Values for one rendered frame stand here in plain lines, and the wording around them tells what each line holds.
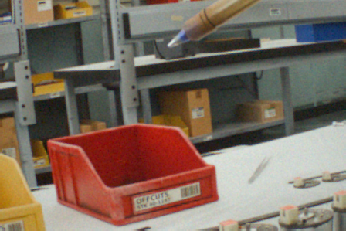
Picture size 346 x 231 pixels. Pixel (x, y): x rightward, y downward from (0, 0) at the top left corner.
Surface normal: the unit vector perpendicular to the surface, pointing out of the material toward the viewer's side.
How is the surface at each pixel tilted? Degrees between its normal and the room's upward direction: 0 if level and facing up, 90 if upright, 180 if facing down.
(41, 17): 90
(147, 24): 90
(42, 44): 90
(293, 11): 90
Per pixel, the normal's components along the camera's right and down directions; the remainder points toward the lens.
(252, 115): -0.88, 0.13
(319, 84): 0.51, 0.04
